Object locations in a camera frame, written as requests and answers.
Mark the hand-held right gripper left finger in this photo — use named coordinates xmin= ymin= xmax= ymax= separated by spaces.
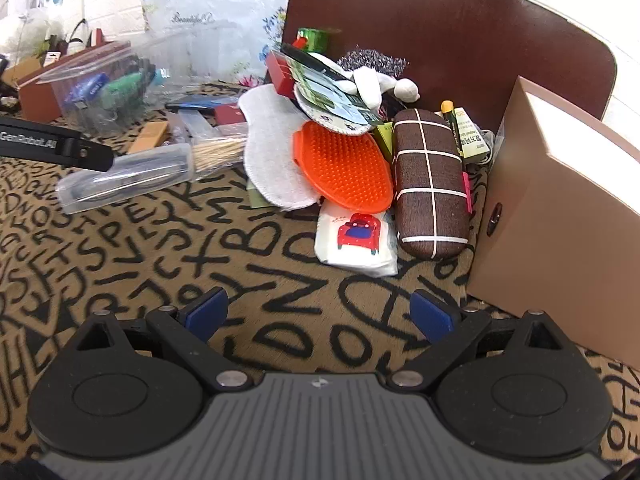
xmin=67 ymin=287 xmax=253 ymax=394

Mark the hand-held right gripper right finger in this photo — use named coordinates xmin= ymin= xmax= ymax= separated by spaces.
xmin=391 ymin=289 xmax=578 ymax=392

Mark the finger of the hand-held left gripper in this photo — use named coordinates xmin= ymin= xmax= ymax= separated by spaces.
xmin=67 ymin=135 xmax=116 ymax=172

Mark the clear plastic pen case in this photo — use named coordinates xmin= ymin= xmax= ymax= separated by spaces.
xmin=56 ymin=142 xmax=197 ymax=216

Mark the bag of toothpicks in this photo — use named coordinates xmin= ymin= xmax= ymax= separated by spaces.
xmin=191 ymin=136 xmax=249 ymax=177

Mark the letter-print desktop cloth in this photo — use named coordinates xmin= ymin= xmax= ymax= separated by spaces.
xmin=0 ymin=80 xmax=640 ymax=480

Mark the blue packet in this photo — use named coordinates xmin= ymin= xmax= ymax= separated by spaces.
xmin=65 ymin=72 xmax=111 ymax=108

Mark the clear plastic bin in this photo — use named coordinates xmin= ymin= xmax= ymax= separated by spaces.
xmin=34 ymin=41 xmax=168 ymax=128

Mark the potted plant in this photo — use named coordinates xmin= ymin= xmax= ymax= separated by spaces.
xmin=30 ymin=17 xmax=88 ymax=58

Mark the clear plastic bag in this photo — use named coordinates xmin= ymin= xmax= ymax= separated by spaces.
xmin=176 ymin=109 xmax=222 ymax=142

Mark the tissue packet with car print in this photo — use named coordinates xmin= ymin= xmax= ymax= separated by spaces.
xmin=314 ymin=205 xmax=399 ymax=278

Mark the black and blue smartphone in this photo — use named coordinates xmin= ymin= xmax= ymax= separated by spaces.
xmin=165 ymin=94 xmax=242 ymax=112

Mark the green paper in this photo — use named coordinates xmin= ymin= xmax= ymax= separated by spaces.
xmin=247 ymin=179 xmax=272 ymax=209

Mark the brown checked glasses case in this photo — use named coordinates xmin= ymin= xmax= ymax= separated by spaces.
xmin=391 ymin=107 xmax=472 ymax=262

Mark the square red gift box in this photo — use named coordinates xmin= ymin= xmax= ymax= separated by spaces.
xmin=214 ymin=104 xmax=249 ymax=127

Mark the beige cardboard box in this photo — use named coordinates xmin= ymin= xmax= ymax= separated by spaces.
xmin=466 ymin=75 xmax=640 ymax=363

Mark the orange silicone brush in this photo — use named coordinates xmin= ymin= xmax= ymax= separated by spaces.
xmin=292 ymin=120 xmax=394 ymax=214

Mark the white felt pad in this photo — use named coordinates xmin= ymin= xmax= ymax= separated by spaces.
xmin=237 ymin=84 xmax=322 ymax=212

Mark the olive green box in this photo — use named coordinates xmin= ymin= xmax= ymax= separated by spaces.
xmin=374 ymin=122 xmax=399 ymax=162

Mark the white and green box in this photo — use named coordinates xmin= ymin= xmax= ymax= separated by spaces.
xmin=452 ymin=107 xmax=492 ymax=162

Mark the floral plastic bag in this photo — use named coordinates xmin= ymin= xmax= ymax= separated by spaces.
xmin=140 ymin=0 xmax=297 ymax=88

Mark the yellow marker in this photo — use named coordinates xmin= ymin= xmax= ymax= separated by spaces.
xmin=440 ymin=100 xmax=464 ymax=152

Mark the long red box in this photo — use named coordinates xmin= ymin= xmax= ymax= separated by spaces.
xmin=264 ymin=51 xmax=297 ymax=99

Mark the white glove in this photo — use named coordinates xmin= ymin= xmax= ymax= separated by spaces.
xmin=344 ymin=66 xmax=422 ymax=109

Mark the small green bottle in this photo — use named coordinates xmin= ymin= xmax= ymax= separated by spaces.
xmin=294 ymin=26 xmax=332 ymax=54

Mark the steel wool scrubber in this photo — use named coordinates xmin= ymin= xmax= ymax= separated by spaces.
xmin=336 ymin=49 xmax=409 ymax=80

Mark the dark brown wooden chair back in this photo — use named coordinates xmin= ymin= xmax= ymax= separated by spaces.
xmin=281 ymin=0 xmax=618 ymax=128

